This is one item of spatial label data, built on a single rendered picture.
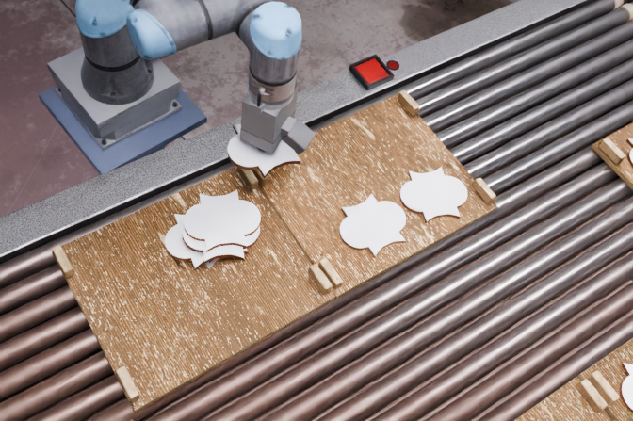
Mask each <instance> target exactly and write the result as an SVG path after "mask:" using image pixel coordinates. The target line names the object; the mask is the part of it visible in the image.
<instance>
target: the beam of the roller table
mask: <svg viewBox="0 0 633 421"><path fill-rule="evenodd" d="M595 1H597V0H519V1H516V2H514V3H512V4H509V5H507V6H505V7H503V8H499V9H497V10H494V11H492V12H490V13H487V14H485V15H482V16H480V17H478V18H476V19H474V20H471V21H469V22H467V23H464V24H461V25H458V26H456V27H453V28H451V29H449V30H447V31H445V32H442V33H440V34H438V35H435V36H433V37H430V38H428V39H426V40H422V41H420V42H418V43H416V44H413V45H411V46H408V47H406V48H404V49H401V50H399V51H396V52H395V53H393V54H390V55H388V56H386V57H382V58H381V61H382V62H383V63H384V64H385V65H386V63H387V62H388V61H389V60H394V61H396V62H397V63H398V64H399V68H398V69H397V70H395V71H392V70H390V69H389V70H390V71H391V72H392V73H393V75H394V79H393V80H392V81H389V82H387V83H385V84H383V85H380V86H378V87H376V88H374V89H371V90H368V91H366V89H365V88H364V87H363V86H362V84H361V83H360V82H359V81H358V80H357V78H356V77H355V76H354V75H353V73H352V72H351V71H349V72H347V73H343V74H341V75H338V76H336V77H334V78H332V79H330V80H327V81H325V82H322V83H320V84H318V85H315V86H313V87H311V88H309V89H305V90H303V91H301V92H298V96H297V103H296V112H295V119H299V120H300V121H302V122H303V123H304V124H305V125H306V126H307V127H312V126H314V125H316V124H318V123H321V122H323V121H326V120H328V119H330V118H332V117H334V116H337V115H339V114H341V113H343V112H346V111H348V110H350V109H353V108H354V107H356V106H358V105H362V104H364V103H366V102H369V101H371V100H373V99H375V98H378V97H380V96H382V95H383V94H386V93H388V92H390V91H393V90H395V89H398V88H401V87H403V86H405V85H407V84H410V83H412V82H413V81H415V80H418V79H420V78H422V77H424V76H427V75H429V74H431V73H435V72H437V71H439V70H442V69H444V68H445V67H447V66H450V65H452V64H454V63H456V62H459V61H461V60H463V59H465V58H468V57H471V56H473V55H475V54H477V53H479V52H482V51H484V50H486V49H488V48H491V47H493V46H495V45H497V44H499V43H501V42H503V41H505V40H509V39H511V38H514V37H516V36H518V35H520V34H523V33H525V32H527V31H529V30H531V29H533V28H535V27H537V26H540V25H542V24H546V23H548V22H550V21H552V20H555V19H557V18H559V17H560V16H563V15H565V14H567V13H569V12H572V11H574V10H576V9H578V8H582V7H584V6H587V5H589V4H590V3H592V2H595ZM233 124H241V117H239V118H237V119H234V120H232V121H228V122H226V123H224V124H222V125H219V126H217V127H215V128H212V129H210V130H207V131H205V132H203V133H200V134H199V135H196V136H194V137H192V138H188V139H185V140H183V141H181V142H178V143H176V144H173V145H171V146H170V147H167V148H165V149H163V150H160V151H158V152H155V153H153V154H149V155H147V156H144V157H142V158H141V159H138V160H136V161H133V162H131V163H129V164H126V165H124V166H121V167H119V168H117V169H114V170H111V171H109V172H107V173H104V174H102V175H99V176H97V177H95V178H92V179H90V180H88V181H86V182H84V183H81V184H79V185H77V186H73V187H70V188H68V189H66V190H63V191H61V192H58V193H57V194H55V195H52V196H50V197H47V198H45V199H43V200H40V201H38V202H34V203H32V204H30V205H28V206H25V207H23V208H21V209H18V210H16V211H14V212H11V213H9V214H6V215H4V216H3V217H0V264H2V263H5V262H6V261H8V260H10V259H13V258H15V257H17V256H19V255H22V254H24V253H26V252H28V251H32V250H34V249H36V248H38V247H40V246H42V245H45V244H47V243H49V242H51V241H54V240H56V239H58V238H60V237H63V236H64V235H67V234H70V233H72V232H74V231H77V230H79V229H81V228H83V227H86V226H88V225H90V224H92V223H94V222H96V221H98V220H100V219H104V218H106V217H108V216H111V215H113V214H115V213H118V212H120V211H122V210H123V209H126V208H128V207H130V206H132V205H135V204H137V203H139V202H143V201H145V200H147V199H149V198H152V197H153V196H155V195H158V194H160V193H162V192H164V191H167V190H169V189H171V188H173V187H176V186H179V185H181V184H183V183H185V182H187V181H190V180H192V179H194V178H196V177H199V176H201V175H203V174H205V173H208V172H209V171H211V170H215V169H217V168H219V167H221V166H224V165H226V164H228V163H231V160H230V159H229V156H228V144H229V142H230V140H231V139H232V138H233V137H234V136H235V135H236V132H235V130H234V128H233Z"/></svg>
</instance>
